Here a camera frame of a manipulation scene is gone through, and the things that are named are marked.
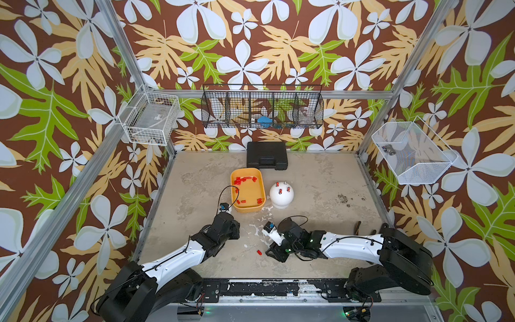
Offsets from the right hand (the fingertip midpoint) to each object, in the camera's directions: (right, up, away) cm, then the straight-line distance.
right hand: (267, 250), depth 82 cm
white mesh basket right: (+62, +40, 0) cm, 74 cm away
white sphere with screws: (+7, +21, +9) cm, 24 cm away
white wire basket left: (-50, +55, +3) cm, 74 cm away
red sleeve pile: (-14, +28, +25) cm, 40 cm away
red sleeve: (-3, -2, +2) cm, 4 cm away
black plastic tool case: (+2, +42, +32) cm, 53 cm away
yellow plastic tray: (-9, +23, +22) cm, 33 cm away
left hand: (-12, +10, +6) cm, 17 cm away
